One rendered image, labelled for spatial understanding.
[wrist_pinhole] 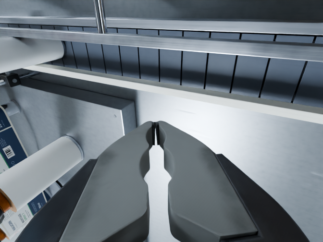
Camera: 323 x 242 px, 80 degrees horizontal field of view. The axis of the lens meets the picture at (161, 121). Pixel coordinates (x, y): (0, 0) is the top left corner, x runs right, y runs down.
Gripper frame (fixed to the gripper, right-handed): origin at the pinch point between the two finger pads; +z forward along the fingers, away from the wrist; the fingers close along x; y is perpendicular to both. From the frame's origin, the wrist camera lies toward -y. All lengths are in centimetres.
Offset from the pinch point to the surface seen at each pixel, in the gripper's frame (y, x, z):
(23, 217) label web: 57, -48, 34
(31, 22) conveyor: -4.4, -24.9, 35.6
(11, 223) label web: 56, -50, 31
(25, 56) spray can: 0.1, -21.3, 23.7
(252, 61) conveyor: -0.6, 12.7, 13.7
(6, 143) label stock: 28, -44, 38
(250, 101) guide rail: 3.5, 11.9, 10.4
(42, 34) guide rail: -3.5, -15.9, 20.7
